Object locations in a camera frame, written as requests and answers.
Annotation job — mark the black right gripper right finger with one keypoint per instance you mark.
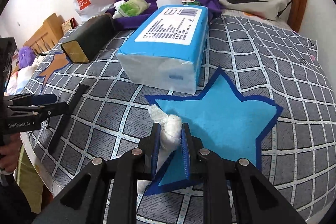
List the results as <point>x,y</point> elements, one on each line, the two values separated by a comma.
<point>233,191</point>

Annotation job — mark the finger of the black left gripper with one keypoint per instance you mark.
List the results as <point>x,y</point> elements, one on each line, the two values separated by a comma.
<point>31,99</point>
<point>44,112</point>

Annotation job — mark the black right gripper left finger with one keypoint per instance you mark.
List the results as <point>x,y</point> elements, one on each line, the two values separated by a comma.
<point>106,191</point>

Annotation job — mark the green wet wipes pack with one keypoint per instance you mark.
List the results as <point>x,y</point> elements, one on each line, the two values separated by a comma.
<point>133,8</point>

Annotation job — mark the blue tissue pack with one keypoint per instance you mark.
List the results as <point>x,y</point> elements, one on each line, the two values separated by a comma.
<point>166,51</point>

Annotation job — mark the person's left hand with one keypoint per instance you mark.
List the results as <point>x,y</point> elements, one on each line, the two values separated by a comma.
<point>10,153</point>

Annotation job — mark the black flat strip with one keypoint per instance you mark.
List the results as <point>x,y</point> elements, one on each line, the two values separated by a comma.
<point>66,117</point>

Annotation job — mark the orange star patch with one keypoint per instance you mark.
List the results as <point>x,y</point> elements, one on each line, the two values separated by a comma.
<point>59,61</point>

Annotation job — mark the purple plush toy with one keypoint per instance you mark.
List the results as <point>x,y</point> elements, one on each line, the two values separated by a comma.
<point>26,57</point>

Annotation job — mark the wooden bedside furniture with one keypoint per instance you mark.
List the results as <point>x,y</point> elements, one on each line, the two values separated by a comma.
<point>47,36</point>

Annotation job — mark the blue star patch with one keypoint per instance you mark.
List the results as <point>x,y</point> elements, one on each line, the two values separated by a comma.
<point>227,122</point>

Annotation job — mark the patterned book box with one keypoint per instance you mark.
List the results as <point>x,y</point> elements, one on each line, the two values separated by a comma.
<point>69,25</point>

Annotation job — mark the dark green tin box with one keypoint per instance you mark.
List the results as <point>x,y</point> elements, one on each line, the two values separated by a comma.
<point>84,43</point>

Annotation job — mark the grey checked bed sheet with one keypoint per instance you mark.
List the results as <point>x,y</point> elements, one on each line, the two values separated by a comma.
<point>298,155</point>

